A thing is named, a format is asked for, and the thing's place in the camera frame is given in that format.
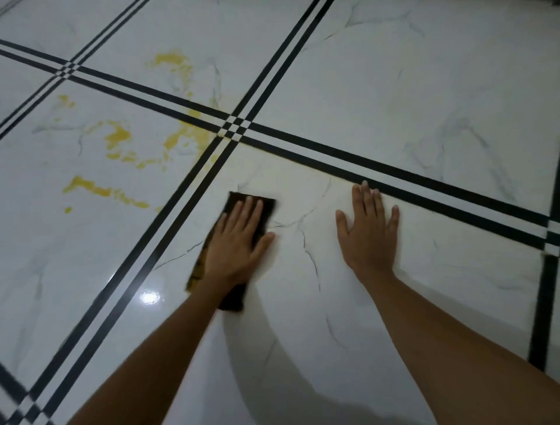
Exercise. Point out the dark cleaning cloth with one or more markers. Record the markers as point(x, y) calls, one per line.
point(267, 210)

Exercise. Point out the person's left little finger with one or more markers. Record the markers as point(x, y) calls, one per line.
point(220, 224)

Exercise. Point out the person's left middle finger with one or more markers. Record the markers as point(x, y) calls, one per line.
point(247, 213)

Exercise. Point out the person's right middle finger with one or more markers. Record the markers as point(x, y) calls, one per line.
point(367, 199)

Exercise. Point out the person's right forearm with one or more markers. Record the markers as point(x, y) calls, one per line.
point(446, 354)

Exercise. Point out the person's left forearm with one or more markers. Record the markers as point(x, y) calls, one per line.
point(166, 354)

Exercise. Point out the person's right thumb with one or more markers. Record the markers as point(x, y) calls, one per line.
point(342, 224)

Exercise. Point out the person's right little finger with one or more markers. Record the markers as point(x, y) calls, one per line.
point(393, 218)

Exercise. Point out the yellow liquid spill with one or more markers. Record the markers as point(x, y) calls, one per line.
point(117, 136)

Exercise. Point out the person's left thumb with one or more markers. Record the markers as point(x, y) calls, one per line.
point(263, 246)

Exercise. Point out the person's right hand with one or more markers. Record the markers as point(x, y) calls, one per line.
point(372, 243)

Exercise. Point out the person's left hand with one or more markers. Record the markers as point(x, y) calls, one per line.
point(234, 254)

